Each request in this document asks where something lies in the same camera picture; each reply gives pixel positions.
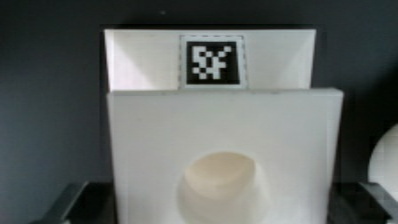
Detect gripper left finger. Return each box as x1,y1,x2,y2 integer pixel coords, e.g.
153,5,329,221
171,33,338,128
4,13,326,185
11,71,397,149
29,183,88,224

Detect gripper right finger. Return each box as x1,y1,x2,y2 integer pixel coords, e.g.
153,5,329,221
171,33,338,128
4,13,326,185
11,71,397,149
360,182,398,224

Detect white lamp bulb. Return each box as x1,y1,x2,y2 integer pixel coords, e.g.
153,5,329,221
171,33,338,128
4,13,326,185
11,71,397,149
368,124,398,201

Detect white lamp base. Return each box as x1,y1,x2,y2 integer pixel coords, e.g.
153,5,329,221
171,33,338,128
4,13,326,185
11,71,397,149
105,29,344,224

